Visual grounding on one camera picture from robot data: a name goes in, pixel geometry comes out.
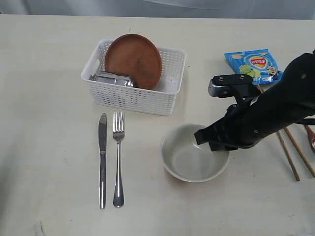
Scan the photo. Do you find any white bowl with black pattern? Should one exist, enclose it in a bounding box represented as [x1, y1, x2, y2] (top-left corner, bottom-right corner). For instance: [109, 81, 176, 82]
[161, 123, 229, 183]

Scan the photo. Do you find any silver metal fork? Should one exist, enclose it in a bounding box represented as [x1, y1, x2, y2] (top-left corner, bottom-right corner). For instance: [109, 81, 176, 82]
[113, 112, 125, 208]

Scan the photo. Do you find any blue chips bag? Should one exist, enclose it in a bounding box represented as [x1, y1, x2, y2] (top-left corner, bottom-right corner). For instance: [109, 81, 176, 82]
[224, 49, 283, 85]

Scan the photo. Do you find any red-brown wooden spoon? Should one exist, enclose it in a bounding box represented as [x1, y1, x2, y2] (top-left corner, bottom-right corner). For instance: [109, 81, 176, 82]
[304, 125, 315, 153]

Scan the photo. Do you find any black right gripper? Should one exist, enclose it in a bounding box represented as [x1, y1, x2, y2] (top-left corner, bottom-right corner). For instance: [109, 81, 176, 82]
[194, 98, 278, 151]

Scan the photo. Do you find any brown wooden chopstick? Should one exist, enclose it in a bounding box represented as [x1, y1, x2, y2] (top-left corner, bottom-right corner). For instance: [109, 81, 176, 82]
[276, 131, 300, 181]
[284, 127, 315, 177]

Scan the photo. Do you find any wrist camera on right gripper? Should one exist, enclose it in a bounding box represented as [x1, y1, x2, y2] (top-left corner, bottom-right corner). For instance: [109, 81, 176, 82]
[208, 74, 260, 102]

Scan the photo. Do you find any white perforated plastic basket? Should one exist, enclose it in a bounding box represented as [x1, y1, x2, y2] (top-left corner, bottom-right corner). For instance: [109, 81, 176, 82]
[81, 39, 187, 116]

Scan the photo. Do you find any silver table knife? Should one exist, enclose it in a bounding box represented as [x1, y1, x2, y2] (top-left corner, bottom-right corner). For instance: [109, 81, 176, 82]
[98, 113, 107, 209]

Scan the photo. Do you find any silver metal cup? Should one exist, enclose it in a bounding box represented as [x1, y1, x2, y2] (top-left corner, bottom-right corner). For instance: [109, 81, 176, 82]
[90, 71, 134, 88]

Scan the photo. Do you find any brown round plate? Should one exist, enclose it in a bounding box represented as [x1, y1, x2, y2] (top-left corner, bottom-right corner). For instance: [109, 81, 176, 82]
[104, 34, 162, 90]

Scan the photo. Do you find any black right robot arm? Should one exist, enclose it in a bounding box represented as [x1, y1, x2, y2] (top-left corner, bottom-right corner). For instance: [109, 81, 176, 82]
[194, 53, 315, 151]

